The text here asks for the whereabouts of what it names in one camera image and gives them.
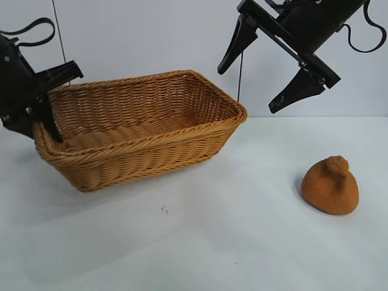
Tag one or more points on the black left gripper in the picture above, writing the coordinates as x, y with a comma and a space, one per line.
15, 78

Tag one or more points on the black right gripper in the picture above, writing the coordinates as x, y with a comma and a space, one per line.
315, 21

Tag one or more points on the tan woven wicker basket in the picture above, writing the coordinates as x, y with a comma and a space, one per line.
136, 151

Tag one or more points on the brown round bread loaf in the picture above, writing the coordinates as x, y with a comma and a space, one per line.
327, 191

